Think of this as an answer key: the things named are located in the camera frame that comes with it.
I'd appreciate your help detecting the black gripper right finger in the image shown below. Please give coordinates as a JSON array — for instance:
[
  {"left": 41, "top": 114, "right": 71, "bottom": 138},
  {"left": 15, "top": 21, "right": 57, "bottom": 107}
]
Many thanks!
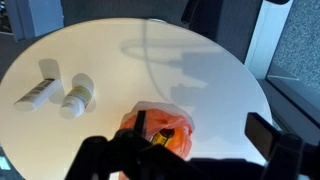
[{"left": 244, "top": 112, "right": 320, "bottom": 180}]

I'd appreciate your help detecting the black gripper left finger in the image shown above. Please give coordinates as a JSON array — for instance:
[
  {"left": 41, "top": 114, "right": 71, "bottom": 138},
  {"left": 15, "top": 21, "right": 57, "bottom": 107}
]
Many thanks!
[{"left": 64, "top": 109, "right": 208, "bottom": 180}]

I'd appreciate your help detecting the white bottle with yellow label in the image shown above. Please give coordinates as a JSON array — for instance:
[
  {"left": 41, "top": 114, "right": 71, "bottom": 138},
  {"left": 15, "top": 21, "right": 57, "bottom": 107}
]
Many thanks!
[{"left": 59, "top": 84, "right": 95, "bottom": 120}]

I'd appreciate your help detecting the orange plastic carrier bag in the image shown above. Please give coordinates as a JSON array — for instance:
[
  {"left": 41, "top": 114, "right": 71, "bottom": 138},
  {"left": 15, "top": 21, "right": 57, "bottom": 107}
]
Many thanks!
[{"left": 118, "top": 100, "right": 196, "bottom": 180}]

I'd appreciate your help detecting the white tube with barcode label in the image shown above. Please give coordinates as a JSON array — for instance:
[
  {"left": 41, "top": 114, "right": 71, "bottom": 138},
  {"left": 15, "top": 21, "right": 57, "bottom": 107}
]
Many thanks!
[{"left": 13, "top": 78, "right": 63, "bottom": 113}]

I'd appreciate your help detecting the white window sill strip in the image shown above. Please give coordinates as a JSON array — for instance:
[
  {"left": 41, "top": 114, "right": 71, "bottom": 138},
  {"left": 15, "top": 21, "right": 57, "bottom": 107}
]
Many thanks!
[{"left": 244, "top": 0, "right": 294, "bottom": 79}]

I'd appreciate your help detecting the pale blue grey panel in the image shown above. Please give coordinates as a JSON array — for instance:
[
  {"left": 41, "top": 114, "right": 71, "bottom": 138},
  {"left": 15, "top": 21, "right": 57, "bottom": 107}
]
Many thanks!
[{"left": 4, "top": 0, "right": 64, "bottom": 42}]

